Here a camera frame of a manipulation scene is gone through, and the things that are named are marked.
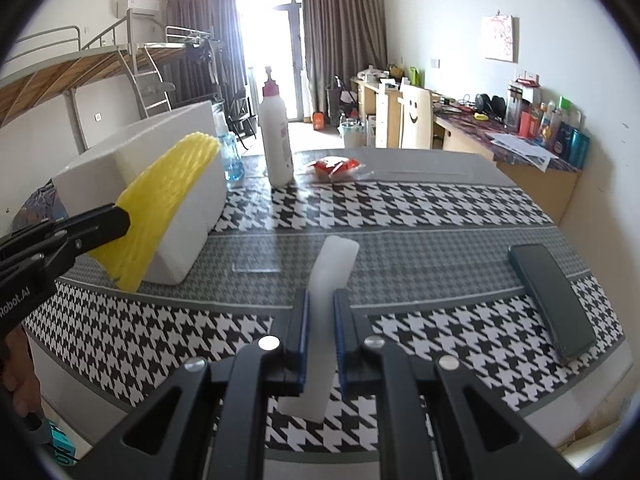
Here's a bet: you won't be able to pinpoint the row of toiletry bottles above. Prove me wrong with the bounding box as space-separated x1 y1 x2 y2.
505 80 591 170

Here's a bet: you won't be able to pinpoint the black smartphone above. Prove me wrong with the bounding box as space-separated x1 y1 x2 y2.
507 243 598 361

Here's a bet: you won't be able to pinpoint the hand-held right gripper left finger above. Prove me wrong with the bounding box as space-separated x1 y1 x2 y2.
95 287 311 480

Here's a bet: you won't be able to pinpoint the wooden desk with patterned cover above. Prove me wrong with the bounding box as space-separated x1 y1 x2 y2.
432 105 583 228

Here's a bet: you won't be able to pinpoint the blue patterned blanket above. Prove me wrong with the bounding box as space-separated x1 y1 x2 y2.
12 180 68 233

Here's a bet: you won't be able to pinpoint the black speakers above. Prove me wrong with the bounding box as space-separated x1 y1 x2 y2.
472 92 507 116

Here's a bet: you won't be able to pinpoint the blue sanitizer bottle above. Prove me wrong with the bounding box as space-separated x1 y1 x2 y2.
212 110 245 182

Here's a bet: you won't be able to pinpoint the red snack wrapper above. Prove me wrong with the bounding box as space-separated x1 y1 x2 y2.
307 156 361 182

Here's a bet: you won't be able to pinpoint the white lotion pump bottle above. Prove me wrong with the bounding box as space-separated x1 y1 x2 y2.
257 66 295 187

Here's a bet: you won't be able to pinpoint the wall poster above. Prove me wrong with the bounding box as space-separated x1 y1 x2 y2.
482 15 518 63

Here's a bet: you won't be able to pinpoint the metal bunk bed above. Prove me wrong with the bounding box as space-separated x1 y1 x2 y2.
145 25 226 111
0 25 173 156

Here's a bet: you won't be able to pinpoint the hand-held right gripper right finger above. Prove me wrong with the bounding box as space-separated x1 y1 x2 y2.
332 287 568 480

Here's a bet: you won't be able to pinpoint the yellow foam net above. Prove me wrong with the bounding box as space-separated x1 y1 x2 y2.
90 132 222 292

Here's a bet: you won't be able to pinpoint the white air conditioner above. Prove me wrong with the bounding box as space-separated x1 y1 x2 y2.
116 0 161 17

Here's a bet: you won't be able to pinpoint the person's left hand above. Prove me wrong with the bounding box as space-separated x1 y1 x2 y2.
5 327 43 418

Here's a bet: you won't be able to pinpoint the white paper sheets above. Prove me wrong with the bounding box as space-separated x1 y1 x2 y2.
490 132 558 168

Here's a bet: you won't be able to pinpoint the glass balcony door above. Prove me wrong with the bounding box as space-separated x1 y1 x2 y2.
235 0 311 123

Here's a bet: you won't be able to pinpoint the teal box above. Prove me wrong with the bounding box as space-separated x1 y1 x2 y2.
37 417 78 466

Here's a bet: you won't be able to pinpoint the brown curtain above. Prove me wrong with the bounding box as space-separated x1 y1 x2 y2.
301 0 388 121
166 0 248 126

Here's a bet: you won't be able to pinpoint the white basket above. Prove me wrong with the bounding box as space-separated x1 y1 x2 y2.
338 122 368 148

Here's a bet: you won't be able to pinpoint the white foam box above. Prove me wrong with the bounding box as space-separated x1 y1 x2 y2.
52 100 228 286

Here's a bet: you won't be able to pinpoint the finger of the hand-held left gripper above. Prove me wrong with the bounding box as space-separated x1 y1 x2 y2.
30 203 132 273
0 219 66 261

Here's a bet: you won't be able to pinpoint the wooden smiley chair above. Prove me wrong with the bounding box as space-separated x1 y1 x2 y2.
400 84 432 150

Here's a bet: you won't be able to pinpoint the cluttered wooden desk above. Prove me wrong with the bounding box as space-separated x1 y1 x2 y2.
350 77 403 148

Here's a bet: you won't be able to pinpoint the hanging dark clothes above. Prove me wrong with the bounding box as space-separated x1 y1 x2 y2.
185 40 221 86

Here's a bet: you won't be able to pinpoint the black folding chair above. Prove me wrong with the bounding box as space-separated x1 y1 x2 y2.
227 90 258 151

